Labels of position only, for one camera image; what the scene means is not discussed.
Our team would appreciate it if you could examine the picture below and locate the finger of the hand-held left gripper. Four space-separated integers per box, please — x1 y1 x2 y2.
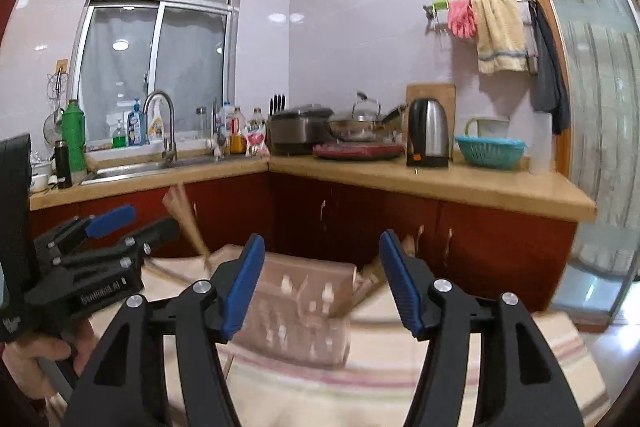
34 205 138 258
49 217 182 282

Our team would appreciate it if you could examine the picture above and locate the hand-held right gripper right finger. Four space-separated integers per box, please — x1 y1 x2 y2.
378 230 586 427

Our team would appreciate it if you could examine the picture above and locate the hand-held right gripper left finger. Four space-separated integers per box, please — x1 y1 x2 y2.
65 234 266 427

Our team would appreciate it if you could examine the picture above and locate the pink plastic chopstick holder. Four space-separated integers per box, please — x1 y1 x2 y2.
234 248 358 370

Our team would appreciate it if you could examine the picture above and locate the person's left hand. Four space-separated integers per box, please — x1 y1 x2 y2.
2 321 97 414

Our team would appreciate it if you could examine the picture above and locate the white bowl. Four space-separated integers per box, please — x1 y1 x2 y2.
29 159 54 194

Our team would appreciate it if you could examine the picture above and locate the steel sink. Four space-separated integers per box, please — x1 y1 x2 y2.
79 154 223 186

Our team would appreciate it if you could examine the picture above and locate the black bottle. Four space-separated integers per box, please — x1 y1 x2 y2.
53 139 73 190

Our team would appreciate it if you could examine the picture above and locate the green thermos flask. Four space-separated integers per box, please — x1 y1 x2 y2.
60 99 88 186

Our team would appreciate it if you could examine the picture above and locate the blue cleaner bottle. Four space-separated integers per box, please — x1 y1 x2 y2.
127 99 147 146

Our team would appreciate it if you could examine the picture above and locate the red kitchen cabinet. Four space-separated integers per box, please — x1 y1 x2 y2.
29 154 599 315

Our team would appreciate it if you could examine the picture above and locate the steel faucet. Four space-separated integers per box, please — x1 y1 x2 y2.
142 90 179 168

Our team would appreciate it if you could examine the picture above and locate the hanging strainer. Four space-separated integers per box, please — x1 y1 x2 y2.
42 109 64 146

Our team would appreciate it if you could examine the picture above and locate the white spray bottle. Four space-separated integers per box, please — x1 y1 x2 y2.
147 100 166 144

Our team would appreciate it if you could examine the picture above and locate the striped table cloth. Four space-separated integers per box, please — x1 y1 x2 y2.
47 244 612 427

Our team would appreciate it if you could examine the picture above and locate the cooking oil bottle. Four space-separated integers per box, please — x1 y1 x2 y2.
228 106 248 154

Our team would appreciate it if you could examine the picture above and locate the white plastic bottle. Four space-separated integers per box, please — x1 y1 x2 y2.
215 101 232 144

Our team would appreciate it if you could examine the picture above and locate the pink packet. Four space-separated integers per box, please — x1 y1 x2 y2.
244 129 269 156

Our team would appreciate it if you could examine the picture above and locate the red tray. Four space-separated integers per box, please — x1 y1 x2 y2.
312 142 405 162

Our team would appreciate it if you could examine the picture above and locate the steel electric kettle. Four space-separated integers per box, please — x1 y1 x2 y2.
405 97 450 169

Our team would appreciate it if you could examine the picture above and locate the teal plastic basket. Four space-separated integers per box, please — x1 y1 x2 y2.
453 135 529 170

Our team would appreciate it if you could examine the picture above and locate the grey rice cooker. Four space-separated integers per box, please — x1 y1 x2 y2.
267 105 335 156

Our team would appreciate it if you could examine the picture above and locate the wok with glass lid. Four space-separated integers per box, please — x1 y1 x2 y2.
327 90 407 144

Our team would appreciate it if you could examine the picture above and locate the sliding window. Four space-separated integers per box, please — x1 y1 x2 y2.
69 0 247 148

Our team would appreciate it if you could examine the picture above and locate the white mug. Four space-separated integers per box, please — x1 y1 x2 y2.
464 116 511 140

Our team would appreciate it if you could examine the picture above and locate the wooden cutting board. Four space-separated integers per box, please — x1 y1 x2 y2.
404 82 457 148

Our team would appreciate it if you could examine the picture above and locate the dark hanging cloth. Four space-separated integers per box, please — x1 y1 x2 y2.
528 0 572 136

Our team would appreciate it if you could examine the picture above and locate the frosted glass door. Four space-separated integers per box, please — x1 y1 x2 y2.
502 0 640 328

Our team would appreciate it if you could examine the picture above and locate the yellow towel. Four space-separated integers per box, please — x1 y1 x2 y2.
470 0 530 74

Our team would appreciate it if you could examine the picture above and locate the pink rubber glove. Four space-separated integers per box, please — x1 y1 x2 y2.
447 0 479 40

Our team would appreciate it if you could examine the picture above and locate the wall hook with utensils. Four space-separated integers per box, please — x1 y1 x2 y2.
46 59 69 108

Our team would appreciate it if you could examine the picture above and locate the wall towel rack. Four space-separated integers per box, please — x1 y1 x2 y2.
422 0 539 38

